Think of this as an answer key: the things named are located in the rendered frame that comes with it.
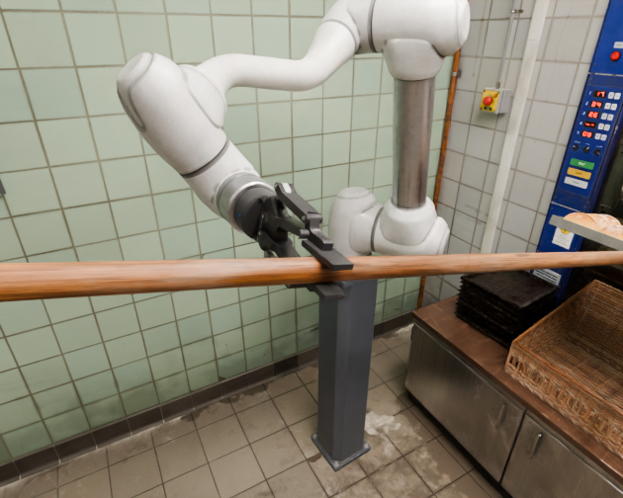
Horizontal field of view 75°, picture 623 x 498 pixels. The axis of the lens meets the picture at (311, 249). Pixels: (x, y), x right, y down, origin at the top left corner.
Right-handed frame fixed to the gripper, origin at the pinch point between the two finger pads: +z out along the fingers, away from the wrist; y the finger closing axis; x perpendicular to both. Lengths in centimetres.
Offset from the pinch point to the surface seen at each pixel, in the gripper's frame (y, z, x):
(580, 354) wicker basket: 54, -19, -152
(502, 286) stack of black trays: 39, -50, -135
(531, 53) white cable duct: -53, -81, -140
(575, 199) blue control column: -3, -46, -151
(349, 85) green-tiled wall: -25, -124, -85
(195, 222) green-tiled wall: 42, -125, -25
